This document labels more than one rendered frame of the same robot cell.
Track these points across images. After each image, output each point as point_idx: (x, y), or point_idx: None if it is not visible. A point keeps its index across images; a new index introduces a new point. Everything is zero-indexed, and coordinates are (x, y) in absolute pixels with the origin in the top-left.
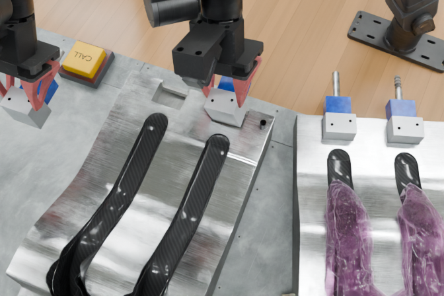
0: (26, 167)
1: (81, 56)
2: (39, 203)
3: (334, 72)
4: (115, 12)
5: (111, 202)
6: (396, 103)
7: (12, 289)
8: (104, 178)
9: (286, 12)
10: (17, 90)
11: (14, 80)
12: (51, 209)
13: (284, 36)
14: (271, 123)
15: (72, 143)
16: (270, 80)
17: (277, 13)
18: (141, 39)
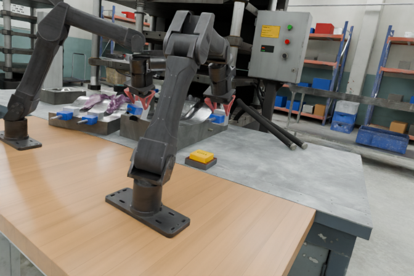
0: (228, 148)
1: (202, 153)
2: (220, 142)
3: (78, 122)
4: (180, 178)
5: (190, 117)
6: (65, 113)
7: (226, 135)
8: (192, 120)
9: (64, 159)
10: (223, 111)
11: (242, 167)
12: (209, 113)
13: (78, 153)
14: (123, 113)
15: (208, 149)
16: (103, 145)
17: (71, 159)
18: None
